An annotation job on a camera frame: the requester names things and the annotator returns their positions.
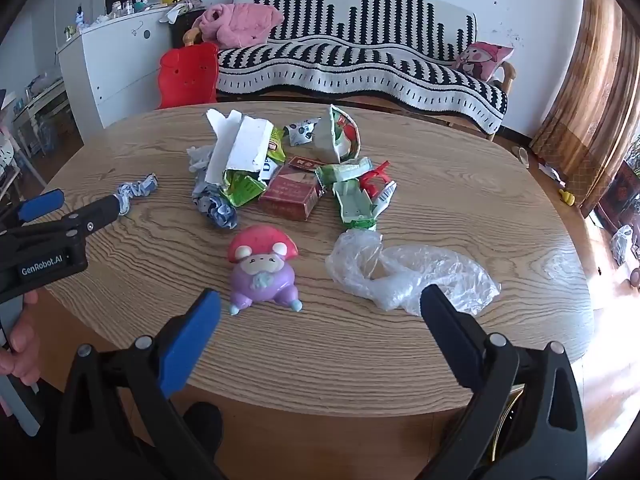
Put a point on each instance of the black white striped sofa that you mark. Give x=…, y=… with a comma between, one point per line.
x=375, y=35

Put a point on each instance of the gold rimmed bin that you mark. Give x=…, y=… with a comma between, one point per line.
x=507, y=405

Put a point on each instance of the white slipper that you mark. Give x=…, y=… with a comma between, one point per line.
x=522, y=156

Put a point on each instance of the brown red cardboard box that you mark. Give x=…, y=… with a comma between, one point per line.
x=290, y=195

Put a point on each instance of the yellow green snack packet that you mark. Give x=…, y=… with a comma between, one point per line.
x=276, y=147

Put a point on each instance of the person's left hand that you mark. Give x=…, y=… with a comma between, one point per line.
x=25, y=350

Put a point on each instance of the brown curtain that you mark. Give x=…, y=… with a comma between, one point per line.
x=585, y=85

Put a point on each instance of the white cabinet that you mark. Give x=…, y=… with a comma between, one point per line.
x=115, y=60

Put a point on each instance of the grey white plastic bag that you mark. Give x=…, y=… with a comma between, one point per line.
x=622, y=245

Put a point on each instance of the purple mushroom cap toy figure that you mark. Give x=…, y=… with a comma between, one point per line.
x=262, y=270

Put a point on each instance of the pink garment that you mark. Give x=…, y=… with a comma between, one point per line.
x=240, y=22

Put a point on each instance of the red plastic chair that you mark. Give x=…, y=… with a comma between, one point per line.
x=187, y=77

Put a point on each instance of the small red box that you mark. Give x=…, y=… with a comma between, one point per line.
x=302, y=162

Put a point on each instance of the blue white wrapper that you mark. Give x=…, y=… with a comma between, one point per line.
x=135, y=191
x=220, y=210

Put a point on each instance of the torn white cardboard box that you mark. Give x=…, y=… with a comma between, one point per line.
x=240, y=145

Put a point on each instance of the black spotted white wrapper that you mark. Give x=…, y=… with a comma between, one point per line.
x=300, y=132

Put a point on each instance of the small yellow toy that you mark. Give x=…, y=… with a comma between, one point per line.
x=567, y=197

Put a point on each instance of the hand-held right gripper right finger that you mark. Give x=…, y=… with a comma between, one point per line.
x=447, y=337

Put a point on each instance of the wooden sofa frame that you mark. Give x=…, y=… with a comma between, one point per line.
x=508, y=76

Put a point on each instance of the white shelf rack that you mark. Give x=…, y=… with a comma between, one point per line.
x=35, y=110

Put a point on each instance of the white cloth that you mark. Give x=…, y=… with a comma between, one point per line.
x=172, y=12

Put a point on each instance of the cluster of small bottles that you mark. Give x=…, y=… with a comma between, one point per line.
x=120, y=10

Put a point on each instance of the green potted plant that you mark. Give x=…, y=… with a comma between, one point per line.
x=635, y=152

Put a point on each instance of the white paper scrap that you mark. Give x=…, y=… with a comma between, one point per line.
x=550, y=172

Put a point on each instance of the dark red cabinet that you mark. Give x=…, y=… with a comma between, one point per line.
x=620, y=195

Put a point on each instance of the pink cartoon pillow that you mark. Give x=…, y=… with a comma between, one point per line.
x=482, y=60

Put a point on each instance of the grey wrapper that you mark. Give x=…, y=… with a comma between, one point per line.
x=200, y=157

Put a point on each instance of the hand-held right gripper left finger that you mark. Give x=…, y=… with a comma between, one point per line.
x=192, y=340

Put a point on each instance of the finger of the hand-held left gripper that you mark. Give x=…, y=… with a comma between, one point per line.
x=42, y=205
x=100, y=212

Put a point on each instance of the clear plastic bag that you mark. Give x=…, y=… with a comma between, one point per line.
x=425, y=270

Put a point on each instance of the red plastic clip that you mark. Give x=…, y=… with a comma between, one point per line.
x=372, y=177

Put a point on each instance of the green white crushed carton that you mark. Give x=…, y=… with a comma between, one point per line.
x=355, y=207

